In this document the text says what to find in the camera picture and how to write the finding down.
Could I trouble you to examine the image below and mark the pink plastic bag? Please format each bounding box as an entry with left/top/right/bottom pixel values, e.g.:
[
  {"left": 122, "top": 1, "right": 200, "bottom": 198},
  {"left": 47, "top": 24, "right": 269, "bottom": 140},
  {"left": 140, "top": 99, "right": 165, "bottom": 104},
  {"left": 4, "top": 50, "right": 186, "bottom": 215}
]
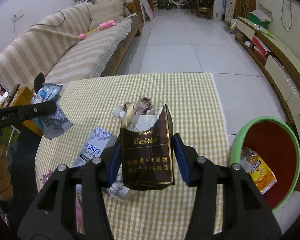
[{"left": 40, "top": 170, "right": 85, "bottom": 234}]

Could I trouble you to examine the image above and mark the blue white snack wrapper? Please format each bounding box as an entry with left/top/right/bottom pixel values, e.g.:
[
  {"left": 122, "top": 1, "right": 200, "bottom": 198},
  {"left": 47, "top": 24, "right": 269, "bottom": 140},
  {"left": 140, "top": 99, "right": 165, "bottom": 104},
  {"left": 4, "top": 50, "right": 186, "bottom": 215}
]
[{"left": 31, "top": 83, "right": 73, "bottom": 140}]

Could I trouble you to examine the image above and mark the newspaper ball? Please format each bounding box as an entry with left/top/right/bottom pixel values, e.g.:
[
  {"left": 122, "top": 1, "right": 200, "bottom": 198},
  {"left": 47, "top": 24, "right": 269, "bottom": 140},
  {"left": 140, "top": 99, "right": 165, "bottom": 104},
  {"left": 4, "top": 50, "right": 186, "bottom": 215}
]
[{"left": 112, "top": 96, "right": 164, "bottom": 119}]

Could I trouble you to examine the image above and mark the dark brown cigarette box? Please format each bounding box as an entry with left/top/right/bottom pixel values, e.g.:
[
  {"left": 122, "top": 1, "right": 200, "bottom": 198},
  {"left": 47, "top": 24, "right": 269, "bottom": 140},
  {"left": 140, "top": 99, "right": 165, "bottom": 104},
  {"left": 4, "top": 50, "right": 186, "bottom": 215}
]
[{"left": 120, "top": 104, "right": 175, "bottom": 191}]

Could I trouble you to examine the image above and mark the person's left hand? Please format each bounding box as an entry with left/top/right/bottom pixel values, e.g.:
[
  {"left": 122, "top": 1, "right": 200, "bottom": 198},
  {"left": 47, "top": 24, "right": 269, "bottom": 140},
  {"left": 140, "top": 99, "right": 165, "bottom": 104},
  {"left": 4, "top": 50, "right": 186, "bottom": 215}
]
[{"left": 0, "top": 138, "right": 13, "bottom": 201}]

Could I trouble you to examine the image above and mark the wooden side table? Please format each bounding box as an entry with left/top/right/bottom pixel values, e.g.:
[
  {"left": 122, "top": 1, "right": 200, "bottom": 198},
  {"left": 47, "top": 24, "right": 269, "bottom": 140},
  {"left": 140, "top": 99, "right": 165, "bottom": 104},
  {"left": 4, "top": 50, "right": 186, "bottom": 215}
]
[{"left": 10, "top": 86, "right": 43, "bottom": 138}]

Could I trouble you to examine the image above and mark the yellow packet in bin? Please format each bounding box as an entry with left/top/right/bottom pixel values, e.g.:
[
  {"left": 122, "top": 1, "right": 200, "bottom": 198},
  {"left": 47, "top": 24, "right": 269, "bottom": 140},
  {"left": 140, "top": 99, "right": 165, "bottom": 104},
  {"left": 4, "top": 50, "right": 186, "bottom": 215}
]
[{"left": 240, "top": 147, "right": 277, "bottom": 194}]

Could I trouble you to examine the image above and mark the striped beige sofa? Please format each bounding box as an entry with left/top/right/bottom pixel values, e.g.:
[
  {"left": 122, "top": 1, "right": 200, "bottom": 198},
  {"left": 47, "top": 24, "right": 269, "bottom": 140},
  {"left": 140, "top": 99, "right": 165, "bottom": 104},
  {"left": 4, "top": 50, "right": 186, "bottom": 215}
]
[{"left": 0, "top": 0, "right": 140, "bottom": 92}]

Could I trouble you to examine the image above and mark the crumpled grey paper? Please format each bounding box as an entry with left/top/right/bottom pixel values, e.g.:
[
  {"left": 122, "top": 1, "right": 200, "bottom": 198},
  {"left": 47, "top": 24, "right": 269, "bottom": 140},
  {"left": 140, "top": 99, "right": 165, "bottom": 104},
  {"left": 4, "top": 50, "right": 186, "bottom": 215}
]
[{"left": 101, "top": 164, "right": 138, "bottom": 202}]

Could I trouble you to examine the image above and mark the red bin with green rim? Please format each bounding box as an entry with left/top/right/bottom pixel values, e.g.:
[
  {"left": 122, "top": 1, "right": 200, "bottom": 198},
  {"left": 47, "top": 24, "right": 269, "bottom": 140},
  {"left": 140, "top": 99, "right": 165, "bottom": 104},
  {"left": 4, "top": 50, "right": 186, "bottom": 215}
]
[{"left": 229, "top": 116, "right": 300, "bottom": 211}]

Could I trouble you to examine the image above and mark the pink toy wand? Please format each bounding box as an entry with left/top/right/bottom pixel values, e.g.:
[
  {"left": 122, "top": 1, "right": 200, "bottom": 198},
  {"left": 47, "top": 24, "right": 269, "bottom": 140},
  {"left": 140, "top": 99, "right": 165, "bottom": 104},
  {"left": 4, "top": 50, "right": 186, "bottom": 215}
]
[{"left": 78, "top": 20, "right": 117, "bottom": 40}]

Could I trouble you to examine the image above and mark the beige sofa pillow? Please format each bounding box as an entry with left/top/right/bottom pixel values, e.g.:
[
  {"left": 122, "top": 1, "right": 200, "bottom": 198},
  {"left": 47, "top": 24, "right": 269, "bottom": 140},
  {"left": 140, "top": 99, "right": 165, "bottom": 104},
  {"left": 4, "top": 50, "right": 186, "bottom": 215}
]
[{"left": 88, "top": 0, "right": 125, "bottom": 31}]

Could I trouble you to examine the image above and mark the green checkered tablecloth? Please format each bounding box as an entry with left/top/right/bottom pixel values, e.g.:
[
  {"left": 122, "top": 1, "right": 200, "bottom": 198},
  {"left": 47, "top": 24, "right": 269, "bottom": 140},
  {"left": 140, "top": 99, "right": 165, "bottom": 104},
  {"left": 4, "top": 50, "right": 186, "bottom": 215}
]
[{"left": 34, "top": 72, "right": 231, "bottom": 240}]

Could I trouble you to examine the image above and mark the wooden tv cabinet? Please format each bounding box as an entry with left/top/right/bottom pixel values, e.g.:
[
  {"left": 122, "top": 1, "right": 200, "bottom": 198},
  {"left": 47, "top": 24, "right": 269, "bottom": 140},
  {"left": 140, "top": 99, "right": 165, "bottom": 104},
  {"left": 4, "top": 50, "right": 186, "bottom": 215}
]
[{"left": 235, "top": 17, "right": 300, "bottom": 143}]

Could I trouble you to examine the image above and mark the white balance bike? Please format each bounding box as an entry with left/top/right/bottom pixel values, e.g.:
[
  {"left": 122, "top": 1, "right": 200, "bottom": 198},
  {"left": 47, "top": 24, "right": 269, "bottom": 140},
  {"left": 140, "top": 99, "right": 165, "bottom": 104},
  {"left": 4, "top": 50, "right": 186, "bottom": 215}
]
[{"left": 164, "top": 0, "right": 189, "bottom": 10}]

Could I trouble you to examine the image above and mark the wooden chair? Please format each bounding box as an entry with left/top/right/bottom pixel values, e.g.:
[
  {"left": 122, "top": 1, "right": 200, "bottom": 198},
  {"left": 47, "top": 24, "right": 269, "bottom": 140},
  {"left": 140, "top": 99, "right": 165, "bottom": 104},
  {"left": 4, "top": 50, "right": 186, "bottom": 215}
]
[{"left": 194, "top": 0, "right": 215, "bottom": 20}]

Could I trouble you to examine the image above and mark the green box with papers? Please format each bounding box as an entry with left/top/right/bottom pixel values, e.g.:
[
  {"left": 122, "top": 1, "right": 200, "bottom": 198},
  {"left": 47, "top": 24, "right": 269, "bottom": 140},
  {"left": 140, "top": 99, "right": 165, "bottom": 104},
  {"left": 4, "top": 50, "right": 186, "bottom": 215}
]
[{"left": 249, "top": 4, "right": 273, "bottom": 29}]

